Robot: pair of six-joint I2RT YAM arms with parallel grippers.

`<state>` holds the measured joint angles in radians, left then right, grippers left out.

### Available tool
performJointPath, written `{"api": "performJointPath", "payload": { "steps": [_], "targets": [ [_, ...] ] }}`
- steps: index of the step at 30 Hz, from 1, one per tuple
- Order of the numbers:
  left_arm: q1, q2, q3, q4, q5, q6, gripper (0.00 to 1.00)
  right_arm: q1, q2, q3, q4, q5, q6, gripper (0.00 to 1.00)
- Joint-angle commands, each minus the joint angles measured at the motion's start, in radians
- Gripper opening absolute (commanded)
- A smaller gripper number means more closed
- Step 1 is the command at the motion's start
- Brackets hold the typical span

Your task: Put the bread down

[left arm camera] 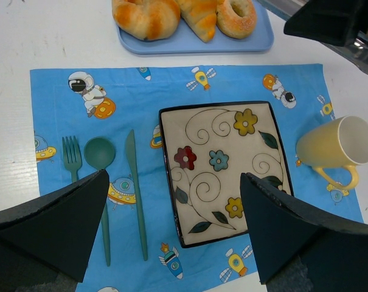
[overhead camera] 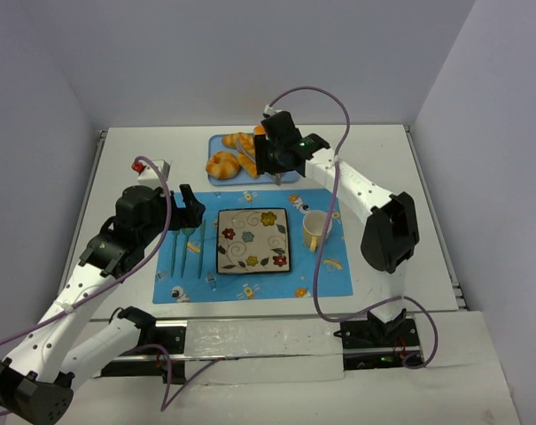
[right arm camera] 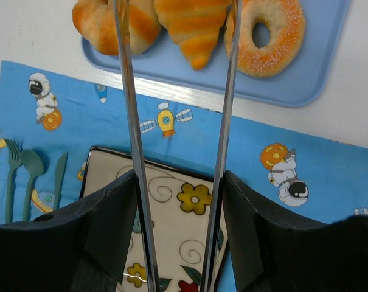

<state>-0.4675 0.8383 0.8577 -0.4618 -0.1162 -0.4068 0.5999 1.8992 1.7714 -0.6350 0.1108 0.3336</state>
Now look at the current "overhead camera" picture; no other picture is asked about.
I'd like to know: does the long striped croissant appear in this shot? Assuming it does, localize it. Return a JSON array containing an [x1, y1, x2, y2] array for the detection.
[[236, 133, 259, 179]]

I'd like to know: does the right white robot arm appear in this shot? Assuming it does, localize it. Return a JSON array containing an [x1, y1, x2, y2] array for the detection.
[[254, 106, 420, 323]]

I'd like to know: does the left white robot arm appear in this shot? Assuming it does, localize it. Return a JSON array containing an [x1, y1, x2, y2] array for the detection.
[[0, 184, 206, 424]]

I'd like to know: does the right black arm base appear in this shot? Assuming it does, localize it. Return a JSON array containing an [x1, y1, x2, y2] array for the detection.
[[333, 309, 423, 371]]

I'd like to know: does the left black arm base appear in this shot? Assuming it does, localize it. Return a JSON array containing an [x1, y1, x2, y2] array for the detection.
[[99, 326, 186, 384]]

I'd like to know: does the round twisted bread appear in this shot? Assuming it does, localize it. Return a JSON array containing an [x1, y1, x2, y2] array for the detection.
[[206, 151, 240, 180]]

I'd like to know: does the teal fork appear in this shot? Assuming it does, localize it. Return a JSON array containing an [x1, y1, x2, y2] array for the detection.
[[169, 229, 181, 277]]

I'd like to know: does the teal knife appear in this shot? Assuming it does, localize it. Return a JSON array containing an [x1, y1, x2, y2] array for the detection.
[[198, 219, 206, 280]]

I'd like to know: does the round orange bun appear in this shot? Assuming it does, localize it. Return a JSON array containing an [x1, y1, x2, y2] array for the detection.
[[253, 125, 266, 136]]

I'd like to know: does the blue cartoon placemat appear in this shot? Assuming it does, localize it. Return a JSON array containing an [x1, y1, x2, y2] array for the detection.
[[152, 189, 353, 305]]

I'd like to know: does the small croissant back left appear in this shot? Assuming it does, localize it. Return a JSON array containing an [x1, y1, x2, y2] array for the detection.
[[221, 132, 253, 149]]

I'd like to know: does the light blue tray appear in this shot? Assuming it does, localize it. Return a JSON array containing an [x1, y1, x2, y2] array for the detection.
[[207, 134, 300, 187]]

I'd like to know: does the square floral ceramic plate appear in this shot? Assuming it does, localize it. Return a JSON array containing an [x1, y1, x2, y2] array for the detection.
[[216, 208, 291, 275]]

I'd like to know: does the cream yellow mug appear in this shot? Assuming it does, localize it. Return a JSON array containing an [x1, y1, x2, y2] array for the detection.
[[302, 210, 332, 252]]

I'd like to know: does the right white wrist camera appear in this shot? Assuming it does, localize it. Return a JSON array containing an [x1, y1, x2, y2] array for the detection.
[[263, 104, 277, 117]]

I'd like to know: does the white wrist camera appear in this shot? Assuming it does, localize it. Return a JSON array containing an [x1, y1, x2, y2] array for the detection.
[[131, 159, 170, 189], [263, 104, 277, 117]]

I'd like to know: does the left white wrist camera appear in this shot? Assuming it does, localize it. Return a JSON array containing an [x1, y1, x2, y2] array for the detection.
[[131, 159, 170, 189]]

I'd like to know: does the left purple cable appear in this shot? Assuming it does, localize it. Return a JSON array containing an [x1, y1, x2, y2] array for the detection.
[[0, 155, 220, 421]]

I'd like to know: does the purple cable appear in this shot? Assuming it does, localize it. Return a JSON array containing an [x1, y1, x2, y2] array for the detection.
[[267, 85, 439, 369], [0, 155, 220, 421]]

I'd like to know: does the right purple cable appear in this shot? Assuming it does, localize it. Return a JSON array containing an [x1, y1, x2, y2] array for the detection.
[[267, 85, 439, 369]]

